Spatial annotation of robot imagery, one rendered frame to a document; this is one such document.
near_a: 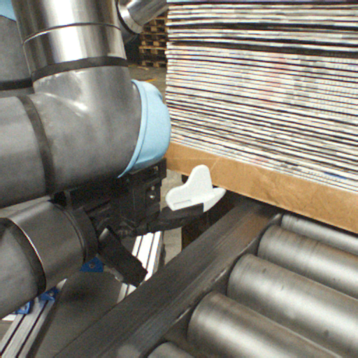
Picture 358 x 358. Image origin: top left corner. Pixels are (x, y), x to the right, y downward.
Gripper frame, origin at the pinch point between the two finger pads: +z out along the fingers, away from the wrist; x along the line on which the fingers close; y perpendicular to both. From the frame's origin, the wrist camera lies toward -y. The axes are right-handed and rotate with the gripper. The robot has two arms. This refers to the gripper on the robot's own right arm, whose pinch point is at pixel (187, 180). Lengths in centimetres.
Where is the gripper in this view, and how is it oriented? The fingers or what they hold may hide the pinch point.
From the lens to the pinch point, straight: 46.7
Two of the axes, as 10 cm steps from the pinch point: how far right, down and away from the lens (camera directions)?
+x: -7.8, -2.8, 5.5
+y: 0.0, -8.9, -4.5
